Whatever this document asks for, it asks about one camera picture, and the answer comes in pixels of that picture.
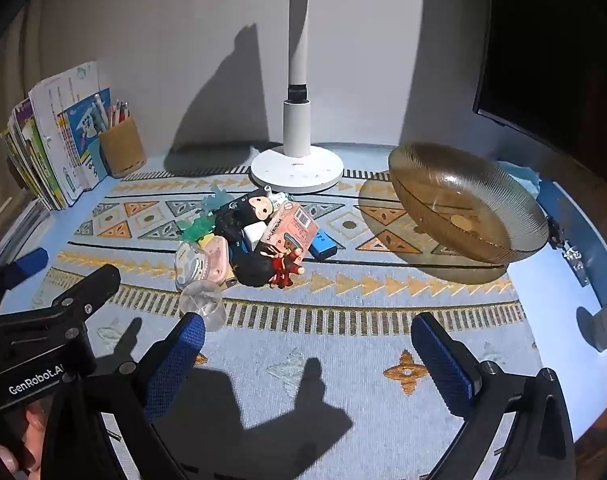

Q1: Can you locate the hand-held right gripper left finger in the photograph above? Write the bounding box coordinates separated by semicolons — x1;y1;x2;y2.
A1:
43;311;207;480

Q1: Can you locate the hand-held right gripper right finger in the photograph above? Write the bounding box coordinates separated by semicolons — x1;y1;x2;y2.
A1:
411;311;577;480

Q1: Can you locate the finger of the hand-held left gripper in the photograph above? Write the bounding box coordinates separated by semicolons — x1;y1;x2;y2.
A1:
0;247;50;313
48;263;122;323

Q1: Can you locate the clear plastic cup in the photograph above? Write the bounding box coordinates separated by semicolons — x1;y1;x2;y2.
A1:
178;280;227;332

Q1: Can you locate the green teal plastic toy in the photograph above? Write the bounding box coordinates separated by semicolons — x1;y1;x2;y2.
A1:
180;212;219;243

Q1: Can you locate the black box with white print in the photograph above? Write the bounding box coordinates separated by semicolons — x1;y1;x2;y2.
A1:
223;195;256;221

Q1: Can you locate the amber ribbed glass bowl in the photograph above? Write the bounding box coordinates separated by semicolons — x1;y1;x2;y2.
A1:
387;142;551;266

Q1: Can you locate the person's left hand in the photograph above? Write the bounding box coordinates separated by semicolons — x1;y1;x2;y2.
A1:
0;405;49;470

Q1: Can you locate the stack of white papers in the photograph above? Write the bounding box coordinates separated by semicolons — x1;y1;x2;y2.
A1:
0;195;51;266

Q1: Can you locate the white patterned case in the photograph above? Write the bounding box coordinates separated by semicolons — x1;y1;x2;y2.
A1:
174;241;209;291

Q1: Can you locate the patterned blue table mat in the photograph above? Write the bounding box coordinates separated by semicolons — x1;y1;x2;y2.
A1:
0;157;549;480

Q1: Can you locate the stack of books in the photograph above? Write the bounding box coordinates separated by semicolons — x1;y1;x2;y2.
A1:
0;61;111;211

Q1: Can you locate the wooden pen holder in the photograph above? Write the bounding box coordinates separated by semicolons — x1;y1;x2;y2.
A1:
98;115;148;179

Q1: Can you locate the red figure toy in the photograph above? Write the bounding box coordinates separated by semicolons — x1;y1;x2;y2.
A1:
268;250;307;291

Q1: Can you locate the white cube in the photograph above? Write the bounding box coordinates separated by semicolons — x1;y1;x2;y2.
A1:
242;222;266;251

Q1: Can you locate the bluish teal plastic toy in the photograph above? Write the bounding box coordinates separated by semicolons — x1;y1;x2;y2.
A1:
200;185;234;213

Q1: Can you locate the blue box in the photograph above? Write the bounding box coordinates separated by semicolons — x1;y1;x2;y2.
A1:
308;230;338;261

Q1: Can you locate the bunch of pens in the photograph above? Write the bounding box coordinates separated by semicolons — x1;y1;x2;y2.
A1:
92;94;131;133

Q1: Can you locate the metal clamp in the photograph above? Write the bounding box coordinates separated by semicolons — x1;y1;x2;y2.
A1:
548;215;591;288

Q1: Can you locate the grey cylinder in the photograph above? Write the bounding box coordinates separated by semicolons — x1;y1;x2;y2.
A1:
591;295;607;353

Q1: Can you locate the pink box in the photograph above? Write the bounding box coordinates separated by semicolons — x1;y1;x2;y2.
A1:
257;201;320;261

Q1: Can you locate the black doll with tan face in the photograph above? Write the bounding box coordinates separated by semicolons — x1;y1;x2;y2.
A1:
233;187;289;233

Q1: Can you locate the small white toy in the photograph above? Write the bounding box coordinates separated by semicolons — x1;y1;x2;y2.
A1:
263;185;291;208

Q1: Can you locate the light blue cloth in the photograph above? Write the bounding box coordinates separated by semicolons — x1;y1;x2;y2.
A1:
496;160;541;196

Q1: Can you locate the white desk lamp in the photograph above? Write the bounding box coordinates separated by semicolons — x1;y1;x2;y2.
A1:
250;0;345;195

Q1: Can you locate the black monitor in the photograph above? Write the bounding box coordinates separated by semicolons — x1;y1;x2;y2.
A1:
472;0;607;161

